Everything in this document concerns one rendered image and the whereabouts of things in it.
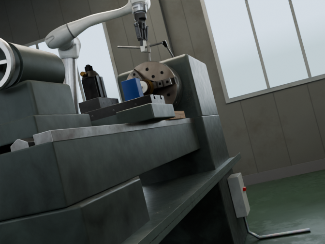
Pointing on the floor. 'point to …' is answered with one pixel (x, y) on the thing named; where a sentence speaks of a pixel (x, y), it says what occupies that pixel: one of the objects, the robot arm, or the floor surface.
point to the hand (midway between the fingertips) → (143, 46)
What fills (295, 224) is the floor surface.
